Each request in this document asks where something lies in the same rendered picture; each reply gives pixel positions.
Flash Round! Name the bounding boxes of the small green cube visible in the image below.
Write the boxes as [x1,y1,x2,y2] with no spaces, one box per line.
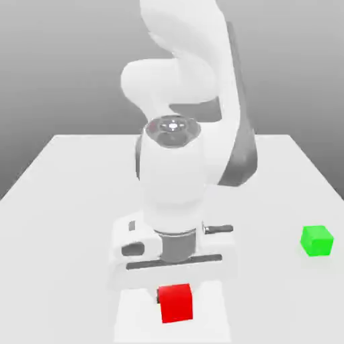
[300,224,335,257]

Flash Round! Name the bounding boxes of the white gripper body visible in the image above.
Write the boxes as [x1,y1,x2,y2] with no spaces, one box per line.
[108,241,235,290]

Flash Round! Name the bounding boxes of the small red cube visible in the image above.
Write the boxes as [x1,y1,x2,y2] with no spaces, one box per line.
[157,283,194,325]

